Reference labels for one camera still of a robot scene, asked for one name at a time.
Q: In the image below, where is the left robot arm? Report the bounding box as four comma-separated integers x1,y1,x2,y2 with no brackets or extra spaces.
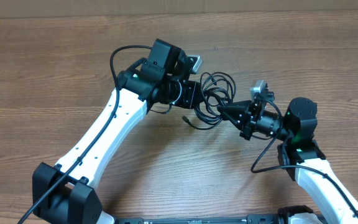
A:
19,39,203,223

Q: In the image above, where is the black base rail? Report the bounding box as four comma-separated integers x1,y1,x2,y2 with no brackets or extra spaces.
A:
115,214,288,224

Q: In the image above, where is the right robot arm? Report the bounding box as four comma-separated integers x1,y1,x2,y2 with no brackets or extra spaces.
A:
218,94,358,223

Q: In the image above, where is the black USB cable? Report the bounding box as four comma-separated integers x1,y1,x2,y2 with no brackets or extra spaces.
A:
181,72,237,131

